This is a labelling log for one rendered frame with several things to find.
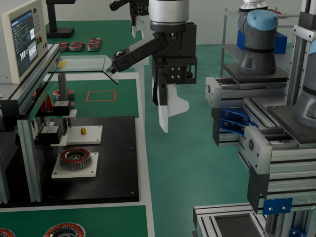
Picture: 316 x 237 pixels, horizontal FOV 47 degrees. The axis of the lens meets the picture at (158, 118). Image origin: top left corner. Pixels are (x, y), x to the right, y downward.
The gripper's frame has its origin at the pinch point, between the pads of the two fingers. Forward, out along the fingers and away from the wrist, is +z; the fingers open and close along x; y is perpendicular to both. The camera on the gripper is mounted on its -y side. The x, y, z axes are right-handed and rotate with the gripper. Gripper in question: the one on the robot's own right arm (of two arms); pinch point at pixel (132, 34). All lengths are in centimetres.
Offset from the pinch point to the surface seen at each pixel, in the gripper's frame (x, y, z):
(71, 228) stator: -78, -23, 37
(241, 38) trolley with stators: 215, 128, 49
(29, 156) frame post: -63, -34, 22
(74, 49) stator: 139, -40, 38
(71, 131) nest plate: -16.3, -28.2, 37.2
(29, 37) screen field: -32.0, -36.4, -6.2
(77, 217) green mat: -70, -22, 40
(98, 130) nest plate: -17.3, -16.7, 37.2
